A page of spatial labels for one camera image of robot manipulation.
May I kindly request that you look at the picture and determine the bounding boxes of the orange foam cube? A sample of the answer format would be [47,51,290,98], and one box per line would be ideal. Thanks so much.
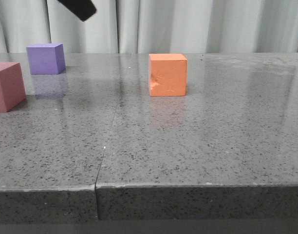
[149,54,187,97]

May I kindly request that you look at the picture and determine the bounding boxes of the grey curtain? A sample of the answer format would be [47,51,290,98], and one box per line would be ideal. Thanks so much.
[0,0,298,53]

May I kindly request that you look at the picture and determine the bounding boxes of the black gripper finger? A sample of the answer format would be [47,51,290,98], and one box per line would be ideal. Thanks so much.
[58,0,96,21]

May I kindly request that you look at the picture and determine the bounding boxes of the purple foam cube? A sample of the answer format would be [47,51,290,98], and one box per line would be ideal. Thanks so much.
[26,43,66,75]

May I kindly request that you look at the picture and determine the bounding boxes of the pink foam cube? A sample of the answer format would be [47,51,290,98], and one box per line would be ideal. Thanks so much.
[0,62,26,112]

